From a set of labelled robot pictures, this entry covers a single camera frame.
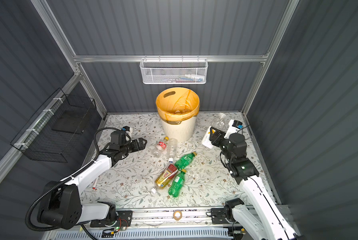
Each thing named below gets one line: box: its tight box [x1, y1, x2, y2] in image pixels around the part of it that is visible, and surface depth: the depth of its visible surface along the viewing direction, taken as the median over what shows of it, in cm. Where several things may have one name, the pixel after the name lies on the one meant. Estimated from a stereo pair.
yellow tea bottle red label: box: [155, 157, 178, 189], surface depth 84 cm
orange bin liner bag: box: [155, 87, 200, 123], surface depth 98 cm
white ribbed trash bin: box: [160, 115, 197, 143], surface depth 93 cm
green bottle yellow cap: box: [168, 169, 187, 198], surface depth 82 cm
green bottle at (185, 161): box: [174, 151, 198, 171], surface depth 93 cm
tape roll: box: [173, 210, 183, 221], surface depth 77 cm
